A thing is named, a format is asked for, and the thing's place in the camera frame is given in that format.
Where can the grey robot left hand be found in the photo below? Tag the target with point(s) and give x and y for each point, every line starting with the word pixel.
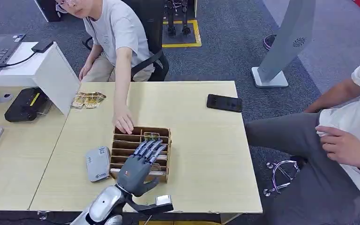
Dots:
pixel 135 175

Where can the person's right hand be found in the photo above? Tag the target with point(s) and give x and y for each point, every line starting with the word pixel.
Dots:
pixel 313 109
pixel 84 72

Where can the person's left hand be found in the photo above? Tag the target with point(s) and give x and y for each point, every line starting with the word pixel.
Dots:
pixel 341 147
pixel 123 119

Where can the wooden card box with slots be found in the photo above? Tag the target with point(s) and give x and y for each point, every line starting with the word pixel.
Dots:
pixel 121 146

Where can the stack of yellow cards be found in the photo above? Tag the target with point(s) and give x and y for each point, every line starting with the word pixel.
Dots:
pixel 88 100

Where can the yellow green card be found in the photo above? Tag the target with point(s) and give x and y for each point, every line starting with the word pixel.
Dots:
pixel 152 136

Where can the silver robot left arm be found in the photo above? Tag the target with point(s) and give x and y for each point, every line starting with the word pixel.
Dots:
pixel 105 203

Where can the white card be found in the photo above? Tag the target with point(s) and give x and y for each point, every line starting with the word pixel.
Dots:
pixel 159 173
pixel 114 170
pixel 163 157

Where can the white box partition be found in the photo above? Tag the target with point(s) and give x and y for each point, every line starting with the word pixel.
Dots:
pixel 54 77

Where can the person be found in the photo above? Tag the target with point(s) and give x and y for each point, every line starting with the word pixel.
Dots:
pixel 118 28
pixel 291 133

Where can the grey card reader device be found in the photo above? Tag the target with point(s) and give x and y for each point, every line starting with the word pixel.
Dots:
pixel 97 164

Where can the black power bank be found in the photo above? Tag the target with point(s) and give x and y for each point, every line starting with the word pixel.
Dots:
pixel 42 47

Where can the chrome chair base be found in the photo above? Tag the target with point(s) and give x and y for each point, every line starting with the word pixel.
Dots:
pixel 281 174

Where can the black device with yellow stripe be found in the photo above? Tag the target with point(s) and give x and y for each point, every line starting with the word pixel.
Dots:
pixel 23 107

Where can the black cabinet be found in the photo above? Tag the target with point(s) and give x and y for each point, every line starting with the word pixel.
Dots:
pixel 48 9

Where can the grey floor stand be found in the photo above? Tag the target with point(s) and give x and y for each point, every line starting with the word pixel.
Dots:
pixel 284 40

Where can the dark round floor object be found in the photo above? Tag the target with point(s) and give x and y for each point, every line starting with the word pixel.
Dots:
pixel 269 42

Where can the black office chair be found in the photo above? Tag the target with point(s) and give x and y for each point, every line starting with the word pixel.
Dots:
pixel 150 24

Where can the small grey puck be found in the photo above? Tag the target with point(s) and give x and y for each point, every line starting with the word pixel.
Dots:
pixel 6 98

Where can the black smartphone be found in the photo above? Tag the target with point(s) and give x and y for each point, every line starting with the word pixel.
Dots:
pixel 224 103

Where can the black robot legs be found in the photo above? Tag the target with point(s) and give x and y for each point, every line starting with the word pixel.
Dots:
pixel 171 18

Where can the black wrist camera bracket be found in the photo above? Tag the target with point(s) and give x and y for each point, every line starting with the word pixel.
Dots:
pixel 146 208

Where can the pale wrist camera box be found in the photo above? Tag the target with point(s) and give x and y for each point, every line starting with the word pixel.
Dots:
pixel 163 200

